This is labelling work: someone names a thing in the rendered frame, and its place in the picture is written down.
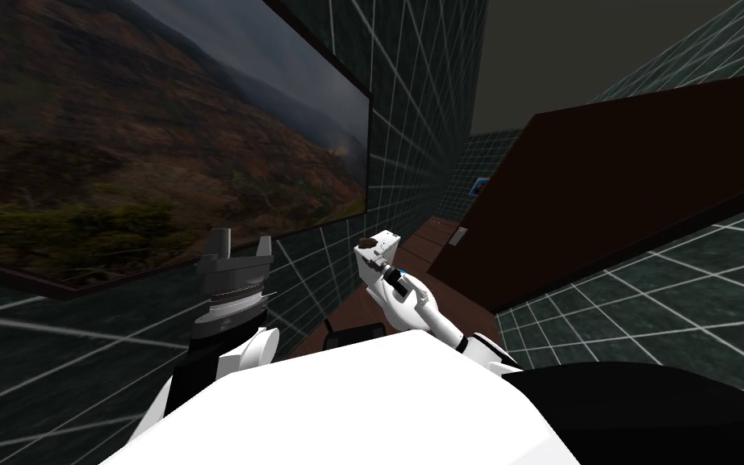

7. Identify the dark brown door leaf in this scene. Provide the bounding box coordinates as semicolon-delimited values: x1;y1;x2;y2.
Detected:
426;69;744;316

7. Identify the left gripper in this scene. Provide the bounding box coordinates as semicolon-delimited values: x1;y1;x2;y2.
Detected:
196;227;276;300

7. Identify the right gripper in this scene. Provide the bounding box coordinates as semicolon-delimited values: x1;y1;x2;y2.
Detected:
353;229;403;285

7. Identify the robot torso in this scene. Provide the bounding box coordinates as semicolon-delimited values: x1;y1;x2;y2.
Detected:
99;319;581;465

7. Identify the framed landscape wall picture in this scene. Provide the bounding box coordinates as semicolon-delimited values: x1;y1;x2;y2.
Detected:
0;0;374;303

